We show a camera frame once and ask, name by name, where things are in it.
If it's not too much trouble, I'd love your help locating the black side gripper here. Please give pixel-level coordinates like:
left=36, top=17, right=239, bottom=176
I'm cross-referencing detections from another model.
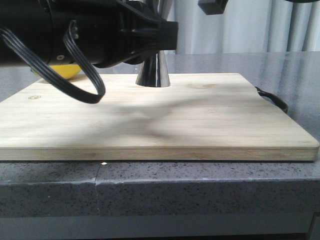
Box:
left=0, top=0, right=126, bottom=68

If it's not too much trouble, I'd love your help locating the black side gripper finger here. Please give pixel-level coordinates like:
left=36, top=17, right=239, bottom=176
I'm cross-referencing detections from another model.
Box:
left=197, top=0, right=228, bottom=15
left=117, top=0, right=179, bottom=64

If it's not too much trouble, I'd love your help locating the silver double jigger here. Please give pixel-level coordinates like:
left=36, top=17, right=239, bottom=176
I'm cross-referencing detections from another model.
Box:
left=135, top=0, right=172, bottom=88

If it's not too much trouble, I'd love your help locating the grey curtain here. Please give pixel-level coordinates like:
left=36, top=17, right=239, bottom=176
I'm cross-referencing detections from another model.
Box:
left=168, top=0, right=320, bottom=54

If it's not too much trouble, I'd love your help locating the yellow lemon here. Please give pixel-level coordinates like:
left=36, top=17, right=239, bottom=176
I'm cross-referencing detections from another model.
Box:
left=31, top=63, right=82, bottom=81

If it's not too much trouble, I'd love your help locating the wooden cutting board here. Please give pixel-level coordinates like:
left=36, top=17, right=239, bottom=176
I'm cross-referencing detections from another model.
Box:
left=0, top=73, right=320, bottom=161

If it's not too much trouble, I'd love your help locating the black board handle strap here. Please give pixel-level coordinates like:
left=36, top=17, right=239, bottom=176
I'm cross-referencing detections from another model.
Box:
left=254, top=86, right=290, bottom=113

